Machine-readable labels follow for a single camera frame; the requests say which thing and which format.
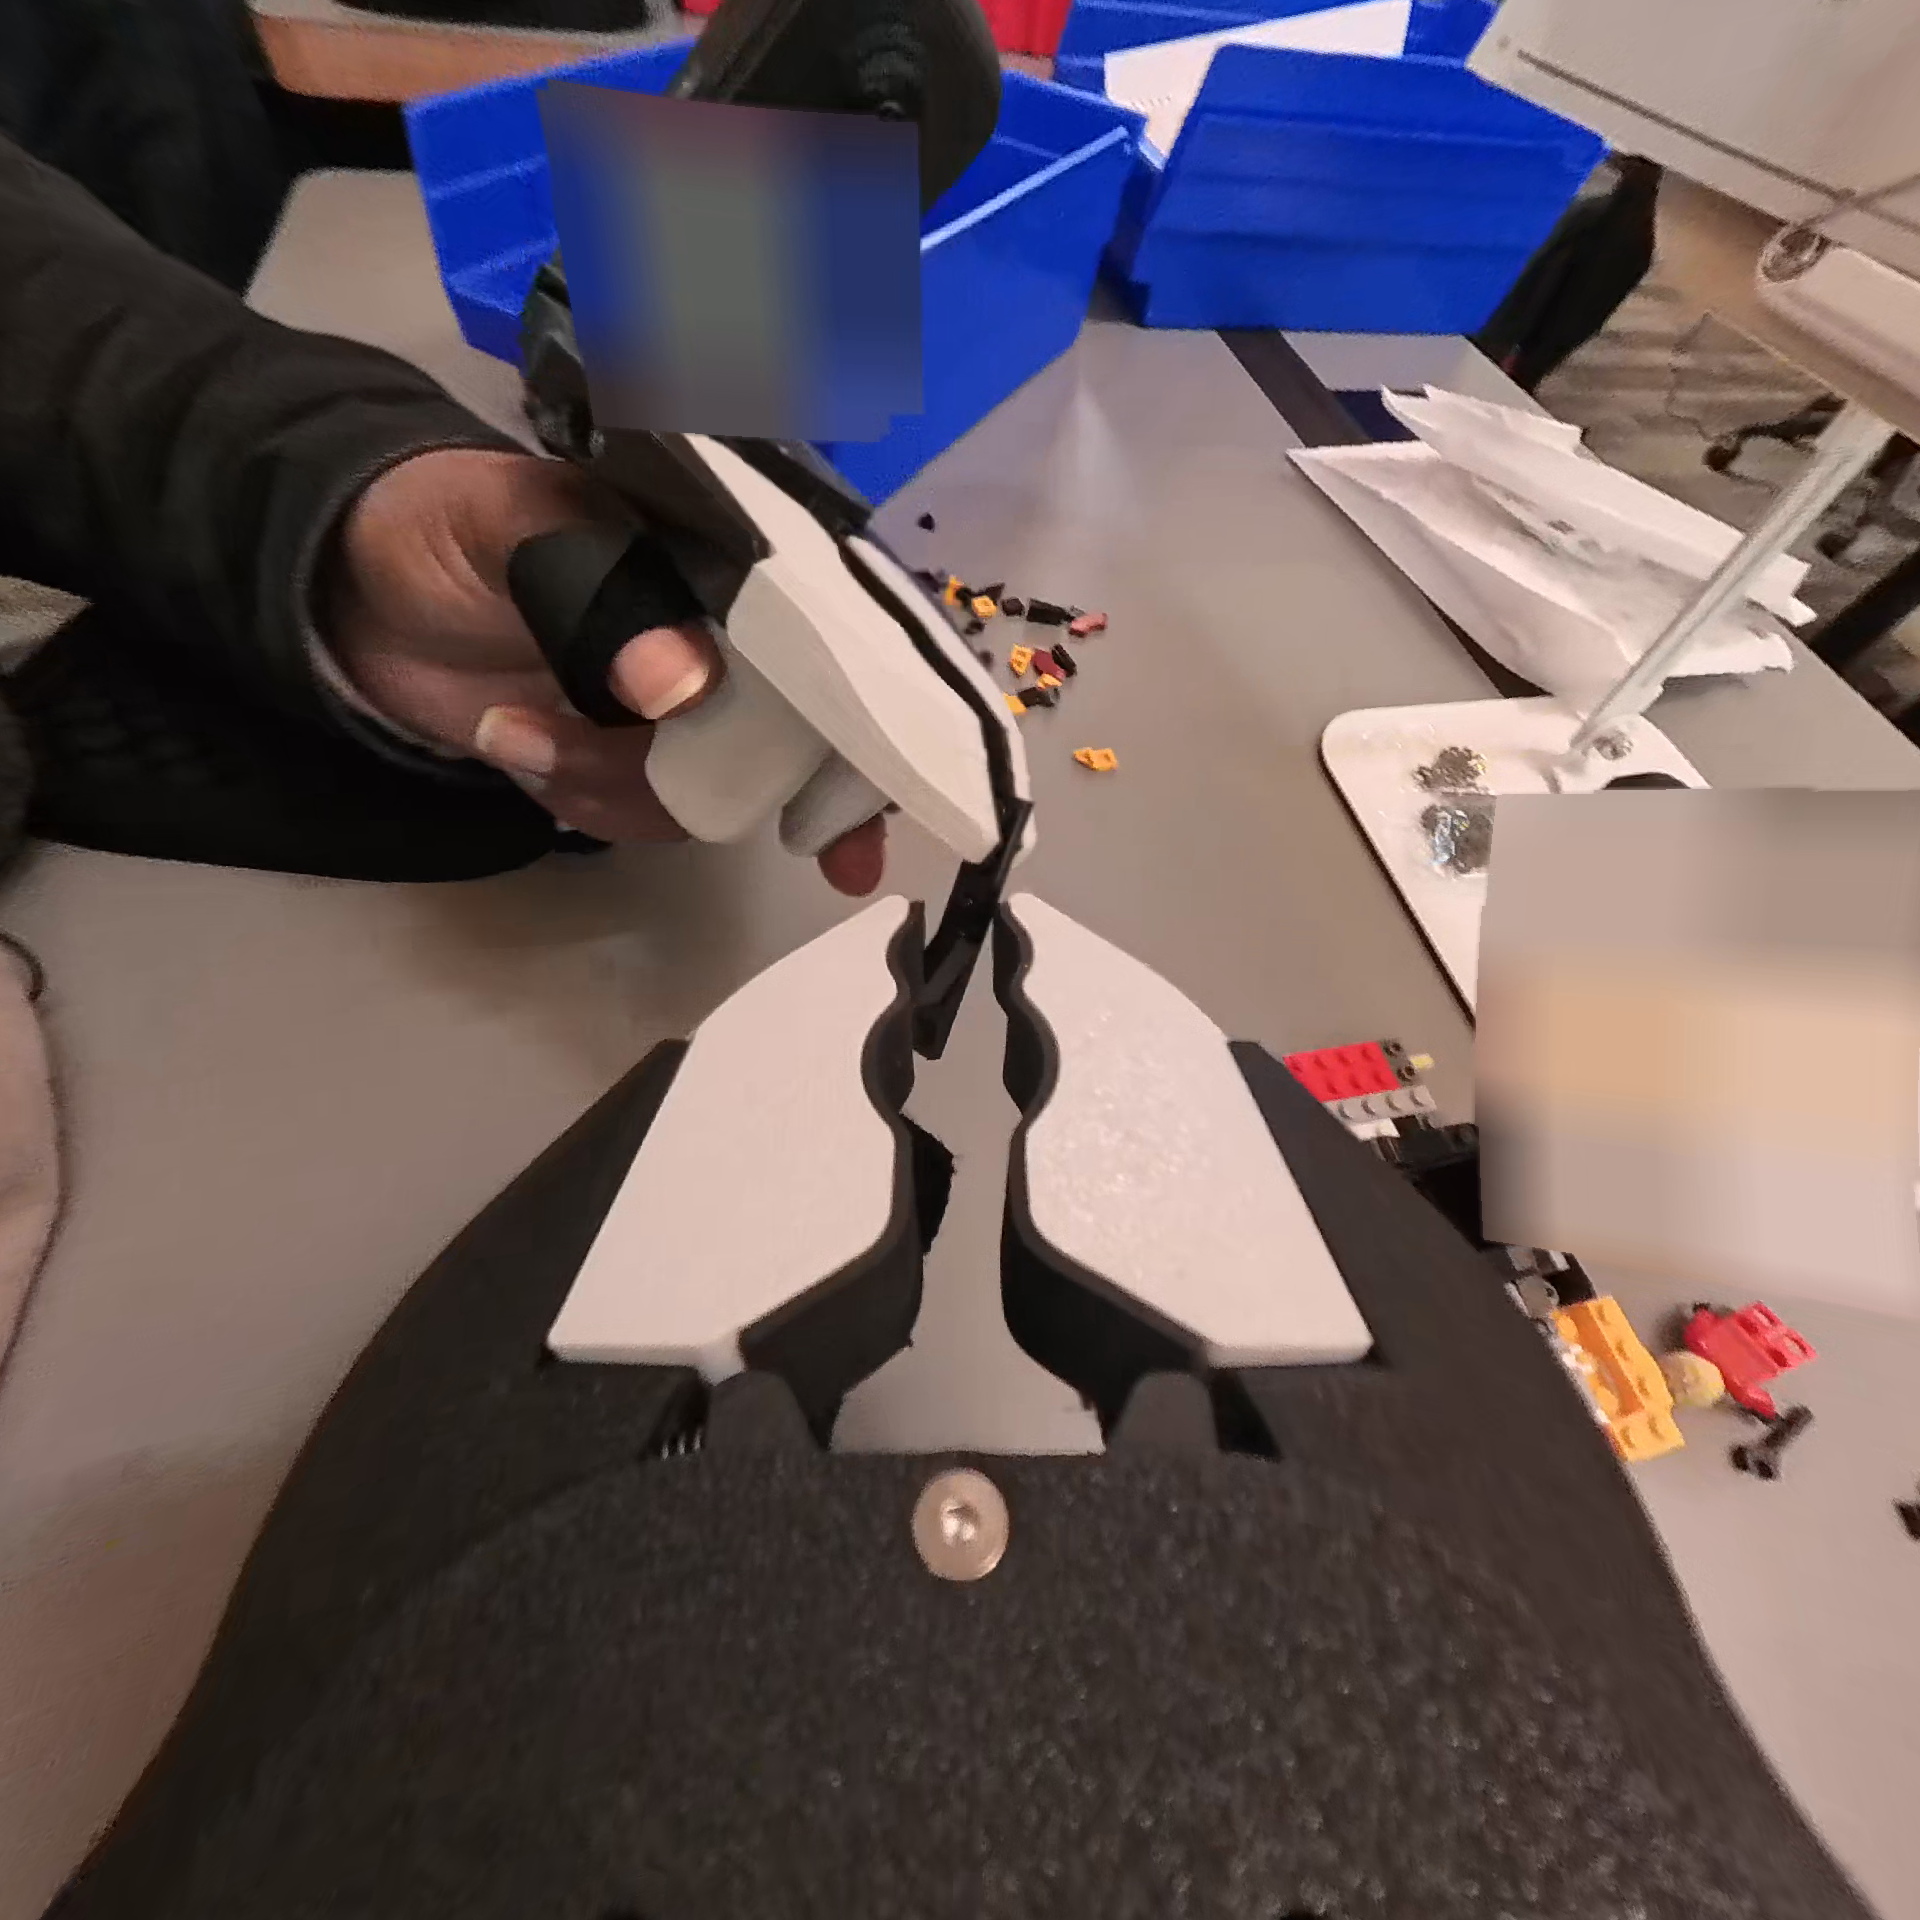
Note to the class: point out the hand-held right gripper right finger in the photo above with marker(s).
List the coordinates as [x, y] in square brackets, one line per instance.
[1185, 1171]

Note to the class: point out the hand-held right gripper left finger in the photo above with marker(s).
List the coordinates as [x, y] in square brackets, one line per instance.
[750, 1171]

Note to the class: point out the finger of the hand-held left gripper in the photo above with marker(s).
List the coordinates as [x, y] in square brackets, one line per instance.
[854, 691]
[982, 691]

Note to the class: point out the long black brick plate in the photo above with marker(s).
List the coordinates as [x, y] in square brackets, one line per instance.
[960, 944]

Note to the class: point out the person's left forearm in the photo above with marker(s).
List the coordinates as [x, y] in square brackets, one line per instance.
[181, 420]

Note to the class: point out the grey desk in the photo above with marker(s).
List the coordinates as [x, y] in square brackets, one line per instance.
[300, 1050]

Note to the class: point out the person's left hand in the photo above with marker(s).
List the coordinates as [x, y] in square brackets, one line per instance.
[434, 600]

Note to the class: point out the pile of small loose bricks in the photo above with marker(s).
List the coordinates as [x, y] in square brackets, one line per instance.
[1035, 614]

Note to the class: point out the black toy car chassis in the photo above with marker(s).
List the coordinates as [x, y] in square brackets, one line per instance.
[1351, 1069]

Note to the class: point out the white paper sheet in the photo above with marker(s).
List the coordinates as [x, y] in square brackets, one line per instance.
[1260, 45]

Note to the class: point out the white tray with parts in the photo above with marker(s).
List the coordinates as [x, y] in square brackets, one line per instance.
[1389, 780]

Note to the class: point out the cluster of small silver parts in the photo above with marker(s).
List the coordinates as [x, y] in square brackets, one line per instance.
[1452, 810]

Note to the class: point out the crumpled white paper bag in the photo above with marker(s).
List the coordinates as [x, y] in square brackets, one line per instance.
[1530, 540]

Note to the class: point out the red toy minifigure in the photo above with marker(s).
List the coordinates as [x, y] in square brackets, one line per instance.
[1748, 1334]

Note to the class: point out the small black curved piece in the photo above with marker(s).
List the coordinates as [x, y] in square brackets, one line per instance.
[1771, 1440]

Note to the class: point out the beige sweatshirt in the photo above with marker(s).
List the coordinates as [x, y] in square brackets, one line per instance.
[22, 1141]

